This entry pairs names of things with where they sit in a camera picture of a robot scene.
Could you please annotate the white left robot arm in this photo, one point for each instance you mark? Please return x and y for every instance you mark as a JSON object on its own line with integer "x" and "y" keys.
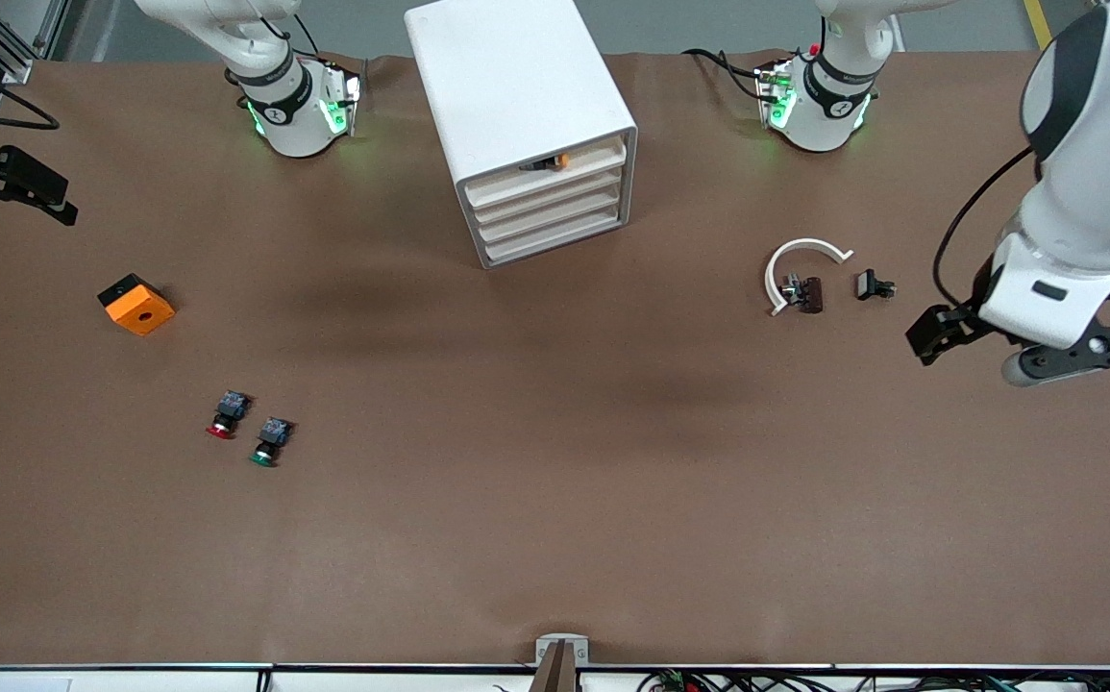
{"x": 1093, "y": 173}

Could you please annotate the red push button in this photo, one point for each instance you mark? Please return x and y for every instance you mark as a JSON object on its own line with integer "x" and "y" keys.
{"x": 226, "y": 415}

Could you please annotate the yellow push button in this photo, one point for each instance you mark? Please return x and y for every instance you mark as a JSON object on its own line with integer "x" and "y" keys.
{"x": 554, "y": 161}

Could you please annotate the brown paper table cover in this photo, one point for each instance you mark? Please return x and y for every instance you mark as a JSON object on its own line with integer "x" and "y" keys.
{"x": 554, "y": 481}

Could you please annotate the orange button box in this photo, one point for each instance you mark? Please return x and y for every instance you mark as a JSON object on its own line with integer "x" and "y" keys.
{"x": 138, "y": 308}

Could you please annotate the aluminium frame profile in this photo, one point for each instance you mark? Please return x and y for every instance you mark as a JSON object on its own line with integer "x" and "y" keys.
{"x": 16, "y": 69}

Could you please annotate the metal edge bracket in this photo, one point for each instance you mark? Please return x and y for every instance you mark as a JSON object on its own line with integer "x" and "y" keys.
{"x": 561, "y": 654}

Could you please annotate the white curved plastic piece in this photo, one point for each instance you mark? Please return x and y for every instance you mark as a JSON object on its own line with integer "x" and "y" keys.
{"x": 804, "y": 245}

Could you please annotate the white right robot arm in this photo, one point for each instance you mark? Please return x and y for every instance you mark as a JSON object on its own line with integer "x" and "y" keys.
{"x": 290, "y": 115}

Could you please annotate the white table edge rail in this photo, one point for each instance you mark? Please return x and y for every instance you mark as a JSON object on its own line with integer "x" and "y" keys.
{"x": 132, "y": 678}

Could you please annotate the green push button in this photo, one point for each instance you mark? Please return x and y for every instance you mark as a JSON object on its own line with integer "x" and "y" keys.
{"x": 269, "y": 444}

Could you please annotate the small brown component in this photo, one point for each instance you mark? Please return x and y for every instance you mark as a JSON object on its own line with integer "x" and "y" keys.
{"x": 809, "y": 294}

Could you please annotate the small black component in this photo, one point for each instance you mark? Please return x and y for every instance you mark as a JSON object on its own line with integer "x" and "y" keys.
{"x": 870, "y": 284}

